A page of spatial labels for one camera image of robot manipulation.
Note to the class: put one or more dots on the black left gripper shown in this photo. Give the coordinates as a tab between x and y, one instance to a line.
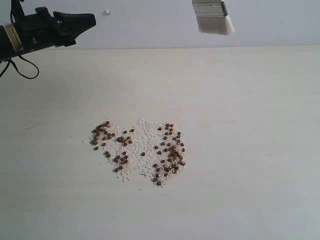
43	30

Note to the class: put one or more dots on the wooden paint brush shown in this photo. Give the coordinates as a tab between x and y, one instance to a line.
212	17

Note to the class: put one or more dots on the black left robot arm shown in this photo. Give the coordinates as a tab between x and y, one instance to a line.
10	42

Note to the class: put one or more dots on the brown beans and rice pile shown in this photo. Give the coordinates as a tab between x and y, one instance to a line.
155	150

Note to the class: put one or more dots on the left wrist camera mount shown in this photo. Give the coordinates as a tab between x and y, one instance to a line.
16	12

